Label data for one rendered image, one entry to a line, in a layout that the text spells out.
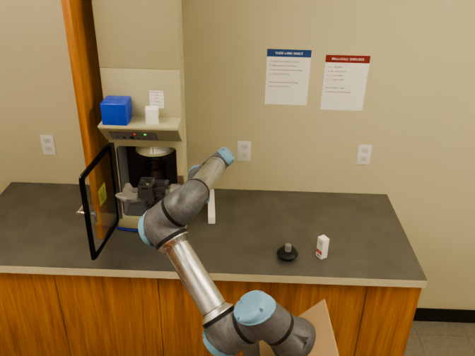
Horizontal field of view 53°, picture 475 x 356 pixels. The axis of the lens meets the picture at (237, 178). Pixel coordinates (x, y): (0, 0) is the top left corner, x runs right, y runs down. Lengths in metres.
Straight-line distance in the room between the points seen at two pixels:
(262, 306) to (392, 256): 0.95
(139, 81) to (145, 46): 0.15
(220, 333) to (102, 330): 0.98
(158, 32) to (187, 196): 0.70
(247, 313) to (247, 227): 0.90
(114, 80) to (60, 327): 1.17
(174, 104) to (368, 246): 1.08
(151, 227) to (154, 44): 0.74
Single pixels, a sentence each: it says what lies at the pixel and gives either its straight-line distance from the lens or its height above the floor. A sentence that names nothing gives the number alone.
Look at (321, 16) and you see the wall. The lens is 2.35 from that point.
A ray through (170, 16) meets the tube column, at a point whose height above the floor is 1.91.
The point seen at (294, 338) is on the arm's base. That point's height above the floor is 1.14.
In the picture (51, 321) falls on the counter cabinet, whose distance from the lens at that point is 2.45.
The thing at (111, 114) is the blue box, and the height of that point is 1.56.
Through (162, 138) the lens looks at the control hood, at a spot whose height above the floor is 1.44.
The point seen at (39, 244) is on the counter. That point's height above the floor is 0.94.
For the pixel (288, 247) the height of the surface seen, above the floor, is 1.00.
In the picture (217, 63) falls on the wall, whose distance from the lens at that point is 2.38.
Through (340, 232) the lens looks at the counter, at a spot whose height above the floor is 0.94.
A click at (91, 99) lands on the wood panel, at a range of 2.08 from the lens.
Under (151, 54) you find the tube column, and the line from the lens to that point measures 1.96.
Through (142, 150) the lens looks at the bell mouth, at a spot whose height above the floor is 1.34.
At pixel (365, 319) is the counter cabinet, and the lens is 2.31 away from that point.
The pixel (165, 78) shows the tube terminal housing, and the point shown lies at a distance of 1.97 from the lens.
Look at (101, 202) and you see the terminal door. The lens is 2.08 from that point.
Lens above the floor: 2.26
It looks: 29 degrees down
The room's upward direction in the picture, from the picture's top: 1 degrees clockwise
